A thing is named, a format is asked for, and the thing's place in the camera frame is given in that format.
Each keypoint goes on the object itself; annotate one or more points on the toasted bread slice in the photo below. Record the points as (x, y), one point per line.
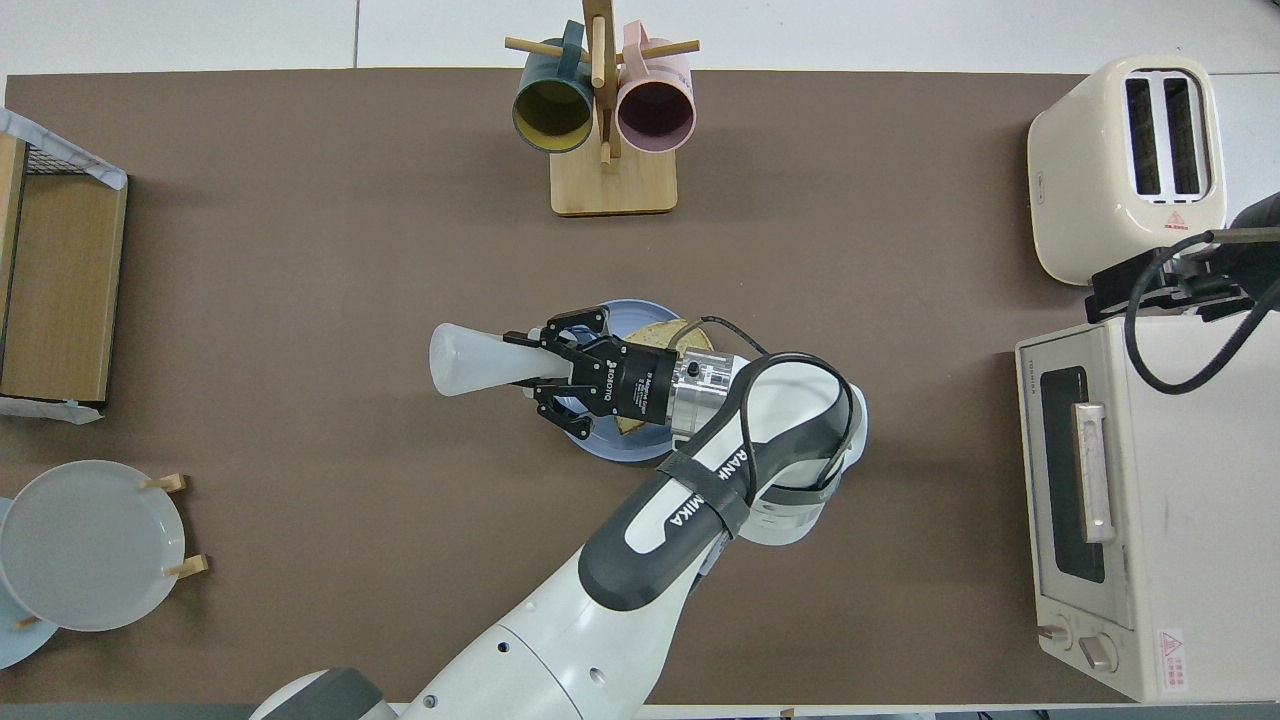
(660, 335)

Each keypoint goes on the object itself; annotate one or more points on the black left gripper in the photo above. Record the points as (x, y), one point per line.
(635, 382)

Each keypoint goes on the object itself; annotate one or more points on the light blue plate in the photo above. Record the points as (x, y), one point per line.
(15, 645)

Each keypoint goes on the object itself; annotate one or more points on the blue round plate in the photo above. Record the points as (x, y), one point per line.
(615, 448)

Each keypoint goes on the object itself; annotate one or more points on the wooden mug tree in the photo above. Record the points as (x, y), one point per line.
(612, 190)

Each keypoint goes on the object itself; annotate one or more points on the white toaster oven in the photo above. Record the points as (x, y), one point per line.
(1200, 500)

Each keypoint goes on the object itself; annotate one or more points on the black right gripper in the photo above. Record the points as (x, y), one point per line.
(1258, 250)

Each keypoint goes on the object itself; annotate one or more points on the wooden plate rack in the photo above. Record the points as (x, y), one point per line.
(190, 567)

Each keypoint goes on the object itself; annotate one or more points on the cream two-slot toaster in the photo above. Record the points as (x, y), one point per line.
(1080, 170)

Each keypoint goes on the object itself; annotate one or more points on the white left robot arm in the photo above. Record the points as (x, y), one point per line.
(600, 640)

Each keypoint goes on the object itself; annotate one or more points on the pink mug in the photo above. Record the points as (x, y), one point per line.
(655, 110)

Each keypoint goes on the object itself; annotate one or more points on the grey plate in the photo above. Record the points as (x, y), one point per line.
(90, 545)

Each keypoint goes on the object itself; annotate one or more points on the white patterned cloth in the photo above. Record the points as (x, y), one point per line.
(90, 165)

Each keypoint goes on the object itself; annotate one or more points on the translucent bottle navy cap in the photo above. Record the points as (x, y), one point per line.
(470, 358)

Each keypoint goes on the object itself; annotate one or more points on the teal mug yellow inside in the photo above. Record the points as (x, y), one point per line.
(552, 110)

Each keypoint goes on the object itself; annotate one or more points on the brown table mat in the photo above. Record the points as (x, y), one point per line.
(300, 250)

